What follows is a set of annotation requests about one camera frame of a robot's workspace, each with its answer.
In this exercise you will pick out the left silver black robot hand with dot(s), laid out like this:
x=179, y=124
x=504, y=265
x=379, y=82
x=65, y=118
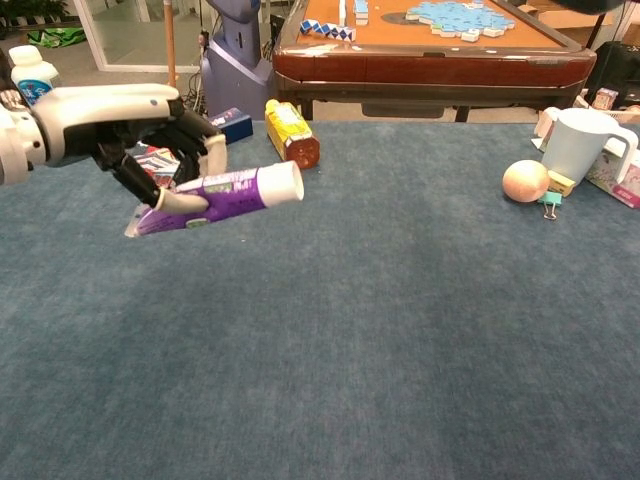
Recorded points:
x=110, y=115

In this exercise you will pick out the purple white tube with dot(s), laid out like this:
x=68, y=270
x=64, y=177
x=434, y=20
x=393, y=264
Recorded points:
x=235, y=197

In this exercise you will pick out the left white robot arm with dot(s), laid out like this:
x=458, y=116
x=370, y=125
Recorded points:
x=15, y=145

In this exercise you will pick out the white purple box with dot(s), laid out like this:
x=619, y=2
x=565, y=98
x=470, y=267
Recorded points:
x=625, y=187

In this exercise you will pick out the white framed glass door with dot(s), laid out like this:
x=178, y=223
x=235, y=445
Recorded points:
x=135, y=35

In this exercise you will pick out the white blue plastic bottle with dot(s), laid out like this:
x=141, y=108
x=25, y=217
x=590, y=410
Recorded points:
x=32, y=75

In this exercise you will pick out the wooden pole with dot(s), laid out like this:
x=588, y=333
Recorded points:
x=170, y=45

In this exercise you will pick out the green bag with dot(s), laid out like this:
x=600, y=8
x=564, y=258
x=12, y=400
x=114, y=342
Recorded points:
x=55, y=36

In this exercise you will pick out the dark blue carton box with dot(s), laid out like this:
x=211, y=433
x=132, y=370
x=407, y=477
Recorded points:
x=232, y=125

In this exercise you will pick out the green potted plant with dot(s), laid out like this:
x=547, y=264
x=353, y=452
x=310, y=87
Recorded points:
x=30, y=10

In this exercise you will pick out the yellow tea bottle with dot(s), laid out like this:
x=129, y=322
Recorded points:
x=290, y=130

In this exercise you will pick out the blue white snake cube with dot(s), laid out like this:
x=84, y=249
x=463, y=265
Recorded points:
x=327, y=30

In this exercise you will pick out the stacked mahjong tile column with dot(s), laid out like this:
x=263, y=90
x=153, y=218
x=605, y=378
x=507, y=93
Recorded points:
x=361, y=12

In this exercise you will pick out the brown mahjong table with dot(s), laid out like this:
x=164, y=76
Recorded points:
x=425, y=70

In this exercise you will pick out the blue carpet table mat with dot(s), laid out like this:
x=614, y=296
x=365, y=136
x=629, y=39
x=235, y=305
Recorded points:
x=350, y=325

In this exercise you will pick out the blue mahjong tile pile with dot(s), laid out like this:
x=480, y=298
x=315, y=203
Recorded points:
x=455, y=17

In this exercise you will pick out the white mahjong tile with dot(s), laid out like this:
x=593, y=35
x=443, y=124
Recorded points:
x=471, y=35

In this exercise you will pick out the peach round onion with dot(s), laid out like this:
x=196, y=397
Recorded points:
x=525, y=181

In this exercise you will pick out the teal binder clip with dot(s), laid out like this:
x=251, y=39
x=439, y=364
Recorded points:
x=550, y=200

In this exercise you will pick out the small yellow block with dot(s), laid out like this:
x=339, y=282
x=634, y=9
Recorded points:
x=562, y=184

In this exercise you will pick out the light blue mug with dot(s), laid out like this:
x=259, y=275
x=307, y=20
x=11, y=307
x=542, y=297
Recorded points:
x=575, y=145

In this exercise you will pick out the small colourful carton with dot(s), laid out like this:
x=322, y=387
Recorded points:
x=606, y=99

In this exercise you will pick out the black bag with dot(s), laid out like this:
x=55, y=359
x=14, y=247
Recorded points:
x=615, y=70

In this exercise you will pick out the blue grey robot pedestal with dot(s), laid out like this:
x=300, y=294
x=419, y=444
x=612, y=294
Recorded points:
x=232, y=60

